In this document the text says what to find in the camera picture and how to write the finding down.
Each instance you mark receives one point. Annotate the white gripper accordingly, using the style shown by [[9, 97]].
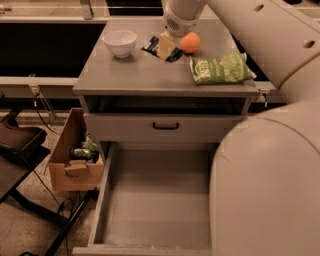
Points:
[[178, 26]]

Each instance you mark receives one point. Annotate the dark blue rxbar wrapper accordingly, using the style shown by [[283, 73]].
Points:
[[153, 46]]

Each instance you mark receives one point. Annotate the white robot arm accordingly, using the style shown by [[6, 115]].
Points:
[[264, 194]]

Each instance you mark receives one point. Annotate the grey drawer cabinet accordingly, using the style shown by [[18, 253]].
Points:
[[144, 84]]

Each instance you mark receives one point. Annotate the open grey drawer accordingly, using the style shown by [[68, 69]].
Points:
[[152, 202]]

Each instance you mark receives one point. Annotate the orange fruit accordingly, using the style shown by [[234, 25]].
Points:
[[190, 43]]

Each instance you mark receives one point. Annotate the white ceramic bowl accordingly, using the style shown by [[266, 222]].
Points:
[[120, 43]]

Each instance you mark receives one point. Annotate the green chip bag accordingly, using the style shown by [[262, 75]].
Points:
[[226, 69]]

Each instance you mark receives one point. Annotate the green packet in box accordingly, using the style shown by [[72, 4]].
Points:
[[88, 143]]

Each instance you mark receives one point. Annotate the green can in box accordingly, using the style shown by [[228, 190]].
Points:
[[81, 153]]

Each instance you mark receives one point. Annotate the cardboard box with items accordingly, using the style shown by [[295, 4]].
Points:
[[68, 173]]

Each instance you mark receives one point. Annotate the brown bag on table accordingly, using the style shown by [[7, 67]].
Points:
[[19, 142]]

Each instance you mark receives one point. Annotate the black folding table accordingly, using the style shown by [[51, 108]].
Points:
[[23, 231]]

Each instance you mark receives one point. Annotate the closed drawer with black handle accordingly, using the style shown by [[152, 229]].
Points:
[[160, 128]]

